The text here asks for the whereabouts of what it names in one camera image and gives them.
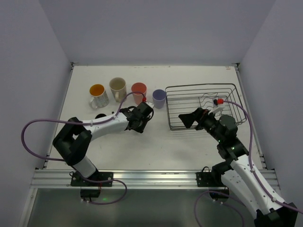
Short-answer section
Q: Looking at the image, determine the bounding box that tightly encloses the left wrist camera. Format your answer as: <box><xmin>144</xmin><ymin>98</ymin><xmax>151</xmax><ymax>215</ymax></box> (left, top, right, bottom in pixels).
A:
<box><xmin>145</xmin><ymin>101</ymin><xmax>154</xmax><ymax>108</ymax></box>

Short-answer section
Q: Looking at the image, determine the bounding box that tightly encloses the right controller box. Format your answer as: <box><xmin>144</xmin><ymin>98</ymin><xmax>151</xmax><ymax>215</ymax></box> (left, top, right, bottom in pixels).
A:
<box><xmin>209</xmin><ymin>189</ymin><xmax>230</xmax><ymax>203</ymax></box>

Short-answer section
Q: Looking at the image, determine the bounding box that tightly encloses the lavender plastic cup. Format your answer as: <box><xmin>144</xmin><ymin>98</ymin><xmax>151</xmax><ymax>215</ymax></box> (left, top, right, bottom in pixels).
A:
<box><xmin>152</xmin><ymin>89</ymin><xmax>166</xmax><ymax>109</ymax></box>

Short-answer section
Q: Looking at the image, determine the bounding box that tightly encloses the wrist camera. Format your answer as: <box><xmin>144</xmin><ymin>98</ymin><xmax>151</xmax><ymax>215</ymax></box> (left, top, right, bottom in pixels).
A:
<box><xmin>145</xmin><ymin>101</ymin><xmax>154</xmax><ymax>108</ymax></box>
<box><xmin>209</xmin><ymin>98</ymin><xmax>225</xmax><ymax>114</ymax></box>

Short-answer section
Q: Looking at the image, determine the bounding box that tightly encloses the controller box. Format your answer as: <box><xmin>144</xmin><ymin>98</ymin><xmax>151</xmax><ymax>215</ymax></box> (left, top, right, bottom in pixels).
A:
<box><xmin>209</xmin><ymin>189</ymin><xmax>230</xmax><ymax>203</ymax></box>
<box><xmin>80</xmin><ymin>189</ymin><xmax>101</xmax><ymax>201</ymax></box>

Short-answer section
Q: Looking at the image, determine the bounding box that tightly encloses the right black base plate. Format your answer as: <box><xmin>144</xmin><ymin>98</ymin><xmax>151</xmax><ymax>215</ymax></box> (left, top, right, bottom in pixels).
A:
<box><xmin>196</xmin><ymin>166</ymin><xmax>224</xmax><ymax>187</ymax></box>

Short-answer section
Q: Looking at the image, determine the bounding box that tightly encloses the pink plastic cup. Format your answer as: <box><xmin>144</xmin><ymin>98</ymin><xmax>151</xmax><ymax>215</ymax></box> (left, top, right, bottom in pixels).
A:
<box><xmin>131</xmin><ymin>82</ymin><xmax>147</xmax><ymax>105</ymax></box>

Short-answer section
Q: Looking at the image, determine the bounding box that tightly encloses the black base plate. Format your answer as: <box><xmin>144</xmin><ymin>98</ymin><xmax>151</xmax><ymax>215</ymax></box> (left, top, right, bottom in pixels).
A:
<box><xmin>70</xmin><ymin>172</ymin><xmax>114</xmax><ymax>187</ymax></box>
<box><xmin>196</xmin><ymin>166</ymin><xmax>224</xmax><ymax>187</ymax></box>

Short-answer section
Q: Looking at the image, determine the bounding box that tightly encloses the wire dish rack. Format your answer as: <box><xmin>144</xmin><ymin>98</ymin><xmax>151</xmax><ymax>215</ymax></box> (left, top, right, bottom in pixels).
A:
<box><xmin>165</xmin><ymin>83</ymin><xmax>243</xmax><ymax>131</ymax></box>

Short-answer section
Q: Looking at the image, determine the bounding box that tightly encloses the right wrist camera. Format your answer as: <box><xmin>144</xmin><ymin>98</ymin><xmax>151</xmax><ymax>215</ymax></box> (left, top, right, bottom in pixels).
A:
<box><xmin>209</xmin><ymin>98</ymin><xmax>225</xmax><ymax>114</ymax></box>

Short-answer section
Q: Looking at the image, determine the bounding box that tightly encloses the aluminium mounting rail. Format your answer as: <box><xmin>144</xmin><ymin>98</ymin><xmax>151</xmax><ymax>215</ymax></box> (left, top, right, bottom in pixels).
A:
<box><xmin>30</xmin><ymin>169</ymin><xmax>277</xmax><ymax>189</ymax></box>

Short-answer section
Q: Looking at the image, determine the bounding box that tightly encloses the beige patterned mug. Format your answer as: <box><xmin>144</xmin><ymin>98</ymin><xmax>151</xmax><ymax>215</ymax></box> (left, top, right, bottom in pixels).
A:
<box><xmin>109</xmin><ymin>77</ymin><xmax>127</xmax><ymax>102</ymax></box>

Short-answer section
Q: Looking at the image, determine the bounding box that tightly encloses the left controller box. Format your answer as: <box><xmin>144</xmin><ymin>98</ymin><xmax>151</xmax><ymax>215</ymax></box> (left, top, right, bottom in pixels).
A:
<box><xmin>80</xmin><ymin>189</ymin><xmax>101</xmax><ymax>201</ymax></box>

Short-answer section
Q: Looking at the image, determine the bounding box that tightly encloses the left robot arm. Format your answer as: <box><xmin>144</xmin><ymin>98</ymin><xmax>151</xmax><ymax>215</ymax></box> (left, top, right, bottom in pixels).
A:
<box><xmin>53</xmin><ymin>101</ymin><xmax>154</xmax><ymax>181</ymax></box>

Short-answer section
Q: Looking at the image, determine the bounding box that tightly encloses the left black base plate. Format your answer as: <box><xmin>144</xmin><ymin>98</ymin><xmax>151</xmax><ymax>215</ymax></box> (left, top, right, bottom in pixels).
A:
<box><xmin>70</xmin><ymin>172</ymin><xmax>114</xmax><ymax>187</ymax></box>

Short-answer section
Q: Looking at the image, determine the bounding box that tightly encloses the white floral mug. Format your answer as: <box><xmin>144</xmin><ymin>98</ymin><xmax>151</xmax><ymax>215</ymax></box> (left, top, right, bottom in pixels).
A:
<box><xmin>89</xmin><ymin>84</ymin><xmax>109</xmax><ymax>109</ymax></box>

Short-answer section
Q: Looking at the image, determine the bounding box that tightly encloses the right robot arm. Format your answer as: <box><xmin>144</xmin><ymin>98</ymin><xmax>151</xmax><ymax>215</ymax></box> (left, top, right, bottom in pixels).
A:
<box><xmin>178</xmin><ymin>108</ymin><xmax>298</xmax><ymax>227</ymax></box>

